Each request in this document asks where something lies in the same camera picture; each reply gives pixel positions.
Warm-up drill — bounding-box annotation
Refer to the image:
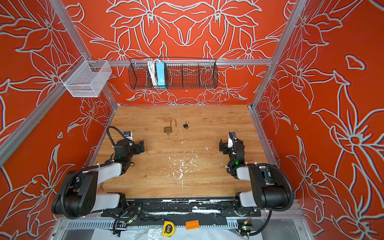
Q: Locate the brass padlock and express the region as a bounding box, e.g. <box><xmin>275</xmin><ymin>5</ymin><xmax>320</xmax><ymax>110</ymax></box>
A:
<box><xmin>164</xmin><ymin>119</ymin><xmax>177</xmax><ymax>135</ymax></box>

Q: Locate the small black padlock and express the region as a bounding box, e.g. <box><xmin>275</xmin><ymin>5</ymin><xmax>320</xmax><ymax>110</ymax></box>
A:
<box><xmin>183</xmin><ymin>121</ymin><xmax>190</xmax><ymax>130</ymax></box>

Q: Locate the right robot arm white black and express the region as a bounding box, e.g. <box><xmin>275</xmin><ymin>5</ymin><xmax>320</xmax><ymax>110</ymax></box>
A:
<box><xmin>219</xmin><ymin>132</ymin><xmax>294</xmax><ymax>212</ymax></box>

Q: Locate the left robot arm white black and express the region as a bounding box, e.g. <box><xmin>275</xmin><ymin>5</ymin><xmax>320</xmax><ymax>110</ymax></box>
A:
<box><xmin>51</xmin><ymin>126</ymin><xmax>145</xmax><ymax>221</ymax></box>

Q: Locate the blue white box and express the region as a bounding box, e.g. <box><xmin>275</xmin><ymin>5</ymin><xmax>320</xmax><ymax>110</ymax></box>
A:
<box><xmin>156</xmin><ymin>62</ymin><xmax>166</xmax><ymax>88</ymax></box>

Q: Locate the clear plastic bin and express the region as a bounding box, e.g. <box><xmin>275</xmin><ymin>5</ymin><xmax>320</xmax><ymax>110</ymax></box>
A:
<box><xmin>61</xmin><ymin>61</ymin><xmax>112</xmax><ymax>98</ymax></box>

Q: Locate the orange lego brick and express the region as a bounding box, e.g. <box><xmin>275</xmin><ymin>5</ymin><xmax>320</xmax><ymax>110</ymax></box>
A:
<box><xmin>185</xmin><ymin>220</ymin><xmax>200</xmax><ymax>231</ymax></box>

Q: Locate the yellow tape measure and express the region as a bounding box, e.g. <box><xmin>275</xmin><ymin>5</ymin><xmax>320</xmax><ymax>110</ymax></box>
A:
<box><xmin>162</xmin><ymin>221</ymin><xmax>176</xmax><ymax>237</ymax></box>

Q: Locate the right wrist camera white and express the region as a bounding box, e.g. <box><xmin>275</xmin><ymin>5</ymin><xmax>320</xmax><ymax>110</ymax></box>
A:
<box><xmin>228</xmin><ymin>132</ymin><xmax>237</xmax><ymax>149</ymax></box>

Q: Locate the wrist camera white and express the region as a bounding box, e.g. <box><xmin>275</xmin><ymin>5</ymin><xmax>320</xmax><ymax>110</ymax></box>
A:
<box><xmin>228</xmin><ymin>132</ymin><xmax>237</xmax><ymax>149</ymax></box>
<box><xmin>124</xmin><ymin>131</ymin><xmax>133</xmax><ymax>141</ymax></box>

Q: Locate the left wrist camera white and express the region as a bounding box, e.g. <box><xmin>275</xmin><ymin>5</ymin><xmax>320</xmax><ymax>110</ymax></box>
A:
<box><xmin>124</xmin><ymin>131</ymin><xmax>133</xmax><ymax>141</ymax></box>

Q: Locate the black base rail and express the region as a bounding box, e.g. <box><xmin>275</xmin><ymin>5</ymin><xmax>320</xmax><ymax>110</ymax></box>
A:
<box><xmin>110</xmin><ymin>197</ymin><xmax>261</xmax><ymax>230</ymax></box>

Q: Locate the white cable bundle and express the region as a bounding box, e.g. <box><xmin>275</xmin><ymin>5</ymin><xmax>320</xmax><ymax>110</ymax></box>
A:
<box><xmin>147</xmin><ymin>59</ymin><xmax>158</xmax><ymax>87</ymax></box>

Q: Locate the black wire basket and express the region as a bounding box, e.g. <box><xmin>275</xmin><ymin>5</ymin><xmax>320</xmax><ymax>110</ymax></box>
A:
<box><xmin>128</xmin><ymin>58</ymin><xmax>219</xmax><ymax>90</ymax></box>

